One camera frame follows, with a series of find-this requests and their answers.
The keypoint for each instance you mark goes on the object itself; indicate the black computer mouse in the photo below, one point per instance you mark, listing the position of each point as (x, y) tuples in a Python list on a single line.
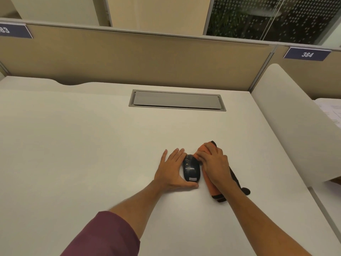
[(191, 169)]

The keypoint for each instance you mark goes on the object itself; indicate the short beige desk partition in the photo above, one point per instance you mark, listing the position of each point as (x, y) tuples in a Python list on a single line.
[(306, 77)]

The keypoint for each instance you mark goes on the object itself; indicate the person's left little finger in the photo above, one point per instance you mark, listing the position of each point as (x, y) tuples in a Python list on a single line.
[(163, 158)]

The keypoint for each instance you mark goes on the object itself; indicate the person's right forearm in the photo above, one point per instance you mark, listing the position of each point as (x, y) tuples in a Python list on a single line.
[(261, 221)]

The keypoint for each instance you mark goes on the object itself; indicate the dotted glass wall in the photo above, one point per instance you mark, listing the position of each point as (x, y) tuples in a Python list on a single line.
[(293, 18)]

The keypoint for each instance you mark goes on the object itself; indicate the orange and black cloth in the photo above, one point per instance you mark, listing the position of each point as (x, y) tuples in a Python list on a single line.
[(213, 190)]

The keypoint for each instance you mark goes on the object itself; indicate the maroon sleeve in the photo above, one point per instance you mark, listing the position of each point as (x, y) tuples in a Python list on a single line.
[(104, 237)]

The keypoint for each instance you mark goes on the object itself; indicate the white printed papers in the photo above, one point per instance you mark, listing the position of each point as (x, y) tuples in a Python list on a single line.
[(330, 110)]

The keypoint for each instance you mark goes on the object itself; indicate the person's left hand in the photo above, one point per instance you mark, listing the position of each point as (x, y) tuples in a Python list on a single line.
[(169, 174)]

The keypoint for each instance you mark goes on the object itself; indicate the person's right hand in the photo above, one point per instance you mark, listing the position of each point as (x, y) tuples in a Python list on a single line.
[(217, 166)]

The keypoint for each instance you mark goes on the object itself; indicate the blue number sign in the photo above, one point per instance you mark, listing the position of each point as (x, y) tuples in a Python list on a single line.
[(14, 30), (307, 54)]

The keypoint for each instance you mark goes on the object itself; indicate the white rounded side divider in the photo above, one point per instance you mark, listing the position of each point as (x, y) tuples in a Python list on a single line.
[(298, 125)]

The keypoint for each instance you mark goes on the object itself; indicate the person's left forearm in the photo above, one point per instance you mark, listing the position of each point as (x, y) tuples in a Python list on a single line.
[(141, 205)]

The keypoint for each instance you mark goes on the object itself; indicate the long beige desk partition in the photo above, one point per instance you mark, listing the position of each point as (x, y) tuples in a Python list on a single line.
[(133, 58)]

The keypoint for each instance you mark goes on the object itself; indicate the person's left thumb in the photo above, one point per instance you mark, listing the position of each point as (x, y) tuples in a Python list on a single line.
[(191, 185)]

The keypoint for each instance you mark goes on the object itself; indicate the person's right thumb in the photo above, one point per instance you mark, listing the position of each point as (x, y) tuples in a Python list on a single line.
[(203, 156)]

